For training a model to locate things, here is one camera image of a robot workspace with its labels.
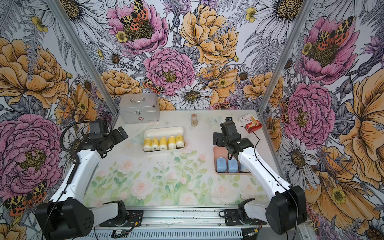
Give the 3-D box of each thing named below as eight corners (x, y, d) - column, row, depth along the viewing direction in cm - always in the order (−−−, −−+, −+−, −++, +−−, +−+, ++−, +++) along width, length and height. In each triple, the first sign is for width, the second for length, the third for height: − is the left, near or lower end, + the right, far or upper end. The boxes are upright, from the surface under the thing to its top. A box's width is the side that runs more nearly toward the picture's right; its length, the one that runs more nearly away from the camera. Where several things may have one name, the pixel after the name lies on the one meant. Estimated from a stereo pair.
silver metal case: (123, 123, 116) (114, 108, 104) (130, 107, 128) (123, 91, 115) (158, 124, 116) (153, 108, 104) (161, 107, 128) (158, 91, 116)
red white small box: (246, 135, 112) (249, 129, 107) (237, 122, 120) (239, 116, 115) (259, 131, 115) (262, 125, 109) (249, 119, 123) (252, 112, 117)
